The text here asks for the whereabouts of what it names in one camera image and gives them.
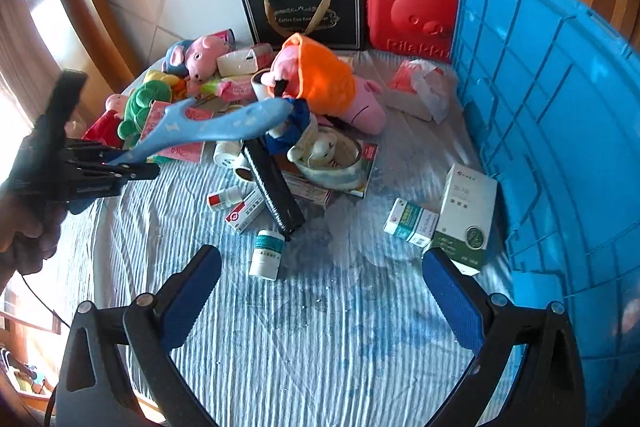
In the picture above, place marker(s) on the white pill bottle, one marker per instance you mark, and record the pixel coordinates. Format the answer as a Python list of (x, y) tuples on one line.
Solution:
[(225, 154)]

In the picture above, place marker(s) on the pink medicine box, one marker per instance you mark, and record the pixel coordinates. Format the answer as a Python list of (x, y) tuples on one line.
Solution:
[(310, 196)]

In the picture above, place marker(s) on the clear tape roll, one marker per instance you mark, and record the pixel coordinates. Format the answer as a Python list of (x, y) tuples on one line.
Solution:
[(350, 177)]

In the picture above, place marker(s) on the white tissue box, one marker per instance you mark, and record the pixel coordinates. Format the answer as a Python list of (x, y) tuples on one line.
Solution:
[(240, 62)]

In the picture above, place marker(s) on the pig plush with blue clothing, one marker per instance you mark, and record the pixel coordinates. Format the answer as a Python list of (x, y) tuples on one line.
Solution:
[(205, 54)]

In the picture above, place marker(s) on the brown curtain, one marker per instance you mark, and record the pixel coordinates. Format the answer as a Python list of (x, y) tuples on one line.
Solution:
[(25, 57)]

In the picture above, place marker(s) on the pink can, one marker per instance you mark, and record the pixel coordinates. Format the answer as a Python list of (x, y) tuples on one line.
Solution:
[(225, 38)]

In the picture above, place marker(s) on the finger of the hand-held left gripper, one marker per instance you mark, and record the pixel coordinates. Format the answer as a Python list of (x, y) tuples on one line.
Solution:
[(90, 152), (100, 179)]

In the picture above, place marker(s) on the green frog plush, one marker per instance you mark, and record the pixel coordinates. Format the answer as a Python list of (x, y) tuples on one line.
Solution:
[(142, 102)]

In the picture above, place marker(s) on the small bottle with red label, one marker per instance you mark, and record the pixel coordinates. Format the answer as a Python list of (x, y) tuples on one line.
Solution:
[(222, 199)]

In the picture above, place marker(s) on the small white teal box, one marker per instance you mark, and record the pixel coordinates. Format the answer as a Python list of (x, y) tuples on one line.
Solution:
[(407, 219)]

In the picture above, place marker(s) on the pink wipes pack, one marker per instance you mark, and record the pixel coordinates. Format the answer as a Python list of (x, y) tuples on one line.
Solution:
[(232, 91)]

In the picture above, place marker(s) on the white paper cup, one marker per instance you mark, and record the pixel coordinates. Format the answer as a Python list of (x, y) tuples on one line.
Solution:
[(260, 89)]

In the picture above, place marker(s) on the white bottle with teal cap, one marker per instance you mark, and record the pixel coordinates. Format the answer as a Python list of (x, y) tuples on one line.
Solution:
[(267, 257)]

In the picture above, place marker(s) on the pink flat packet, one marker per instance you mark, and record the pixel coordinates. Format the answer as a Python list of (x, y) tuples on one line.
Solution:
[(172, 149)]

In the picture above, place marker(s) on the pig plush with red dress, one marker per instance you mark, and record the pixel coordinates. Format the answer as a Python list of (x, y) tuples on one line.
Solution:
[(105, 124)]

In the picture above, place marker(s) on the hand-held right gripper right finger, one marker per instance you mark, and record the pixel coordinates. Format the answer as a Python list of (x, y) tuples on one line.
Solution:
[(450, 297)]

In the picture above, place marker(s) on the black gift box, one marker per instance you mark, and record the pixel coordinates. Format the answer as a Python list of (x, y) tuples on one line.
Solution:
[(345, 17)]

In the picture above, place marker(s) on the blue plastic shoehorn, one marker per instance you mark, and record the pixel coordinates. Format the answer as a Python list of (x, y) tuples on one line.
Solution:
[(225, 127)]

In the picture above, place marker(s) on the pink tissue pack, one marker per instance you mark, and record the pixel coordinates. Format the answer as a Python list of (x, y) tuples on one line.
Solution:
[(410, 84)]

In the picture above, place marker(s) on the tall white green box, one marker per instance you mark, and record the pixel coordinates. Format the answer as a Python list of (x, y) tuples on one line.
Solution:
[(467, 207)]

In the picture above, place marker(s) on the blue plastic crate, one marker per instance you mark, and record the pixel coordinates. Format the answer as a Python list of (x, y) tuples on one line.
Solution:
[(550, 107)]

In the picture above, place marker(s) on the white plush with blue clothing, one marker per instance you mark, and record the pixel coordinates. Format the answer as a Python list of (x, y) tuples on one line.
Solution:
[(320, 147)]

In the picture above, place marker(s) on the black lint brush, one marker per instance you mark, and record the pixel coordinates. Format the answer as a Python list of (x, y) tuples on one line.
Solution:
[(272, 187)]

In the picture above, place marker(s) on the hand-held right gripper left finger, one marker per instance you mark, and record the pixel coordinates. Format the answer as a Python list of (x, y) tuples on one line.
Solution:
[(192, 292)]

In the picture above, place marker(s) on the red green medicine box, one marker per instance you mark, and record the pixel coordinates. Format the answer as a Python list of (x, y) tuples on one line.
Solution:
[(369, 157)]

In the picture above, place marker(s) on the white red medicine box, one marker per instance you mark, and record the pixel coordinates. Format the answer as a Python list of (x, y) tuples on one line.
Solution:
[(245, 213)]

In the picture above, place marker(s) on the person's left hand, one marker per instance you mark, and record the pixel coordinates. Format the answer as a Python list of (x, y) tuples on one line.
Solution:
[(25, 227)]

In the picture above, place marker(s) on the pink pig plush orange hood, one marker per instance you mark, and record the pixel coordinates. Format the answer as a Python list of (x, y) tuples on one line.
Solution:
[(325, 77)]

